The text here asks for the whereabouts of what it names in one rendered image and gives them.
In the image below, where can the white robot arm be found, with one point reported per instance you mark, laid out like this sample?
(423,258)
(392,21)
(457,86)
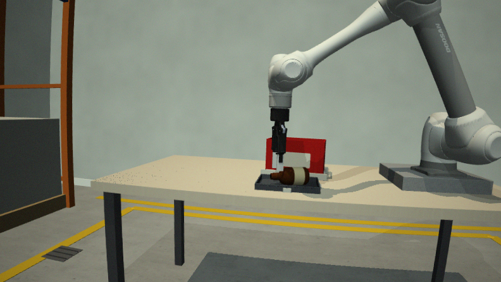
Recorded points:
(465,133)

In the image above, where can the red crate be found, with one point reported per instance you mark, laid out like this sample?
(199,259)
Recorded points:
(300,152)

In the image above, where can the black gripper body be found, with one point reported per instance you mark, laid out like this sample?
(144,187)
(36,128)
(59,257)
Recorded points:
(279,116)

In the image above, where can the brown glass bottle with cream label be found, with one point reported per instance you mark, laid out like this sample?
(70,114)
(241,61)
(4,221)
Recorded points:
(292,176)

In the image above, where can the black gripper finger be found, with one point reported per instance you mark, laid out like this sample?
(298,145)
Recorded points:
(274,147)
(281,147)

